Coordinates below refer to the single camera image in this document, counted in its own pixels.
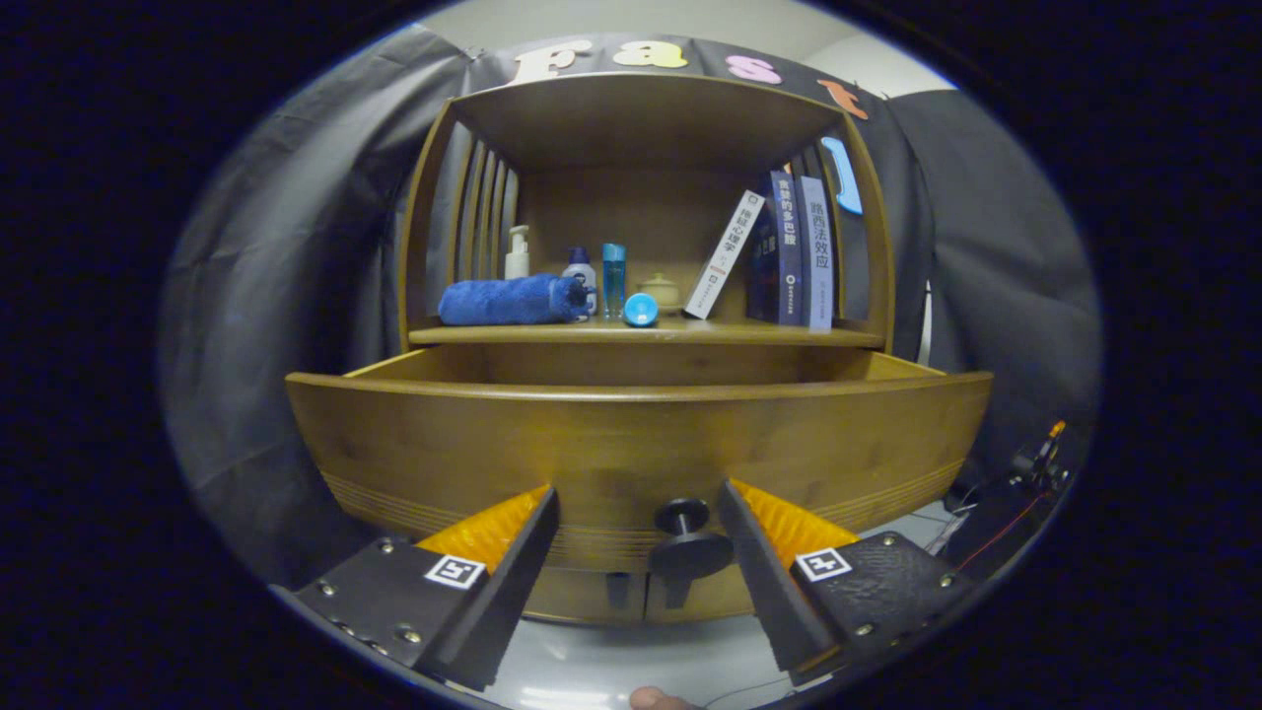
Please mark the white pump bottle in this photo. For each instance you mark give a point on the white pump bottle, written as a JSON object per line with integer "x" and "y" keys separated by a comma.
{"x": 517, "y": 258}

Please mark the blue rolled towel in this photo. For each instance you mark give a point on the blue rolled towel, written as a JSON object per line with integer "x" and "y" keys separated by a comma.
{"x": 508, "y": 301}

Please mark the dark blue book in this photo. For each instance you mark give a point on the dark blue book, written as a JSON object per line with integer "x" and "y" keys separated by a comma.
{"x": 779, "y": 256}

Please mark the white book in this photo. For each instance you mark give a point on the white book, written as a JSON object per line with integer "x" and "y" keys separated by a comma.
{"x": 725, "y": 256}

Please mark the wooden cabinet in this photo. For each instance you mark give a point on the wooden cabinet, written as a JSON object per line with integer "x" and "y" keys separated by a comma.
{"x": 631, "y": 118}

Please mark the clear blue bottle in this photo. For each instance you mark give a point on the clear blue bottle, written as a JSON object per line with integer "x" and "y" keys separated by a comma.
{"x": 614, "y": 281}

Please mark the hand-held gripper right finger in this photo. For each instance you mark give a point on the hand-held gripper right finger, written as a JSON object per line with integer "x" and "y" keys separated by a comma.
{"x": 764, "y": 592}

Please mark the wooden drawer with black knob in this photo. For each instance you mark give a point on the wooden drawer with black knob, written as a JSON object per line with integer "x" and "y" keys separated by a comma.
{"x": 611, "y": 444}

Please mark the light purple book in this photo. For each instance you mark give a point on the light purple book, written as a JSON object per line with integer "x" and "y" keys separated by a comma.
{"x": 816, "y": 256}

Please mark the white bottle with blue cap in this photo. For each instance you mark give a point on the white bottle with blue cap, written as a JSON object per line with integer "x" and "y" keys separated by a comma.
{"x": 580, "y": 276}

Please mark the wooden countertop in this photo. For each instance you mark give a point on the wooden countertop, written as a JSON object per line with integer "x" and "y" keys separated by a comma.
{"x": 710, "y": 332}

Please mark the wooden cabinet door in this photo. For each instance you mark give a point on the wooden cabinet door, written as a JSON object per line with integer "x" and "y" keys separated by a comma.
{"x": 572, "y": 598}
{"x": 718, "y": 600}

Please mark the black equipment with orange part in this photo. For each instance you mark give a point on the black equipment with orange part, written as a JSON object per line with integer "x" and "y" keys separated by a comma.
{"x": 1006, "y": 513}

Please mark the blue and white tube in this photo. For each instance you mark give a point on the blue and white tube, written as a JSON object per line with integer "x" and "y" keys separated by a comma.
{"x": 641, "y": 311}

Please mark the beige lidded teacup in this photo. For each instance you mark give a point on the beige lidded teacup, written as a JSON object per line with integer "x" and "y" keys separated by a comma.
{"x": 661, "y": 292}

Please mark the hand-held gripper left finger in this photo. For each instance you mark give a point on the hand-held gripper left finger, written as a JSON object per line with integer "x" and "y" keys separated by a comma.
{"x": 503, "y": 592}

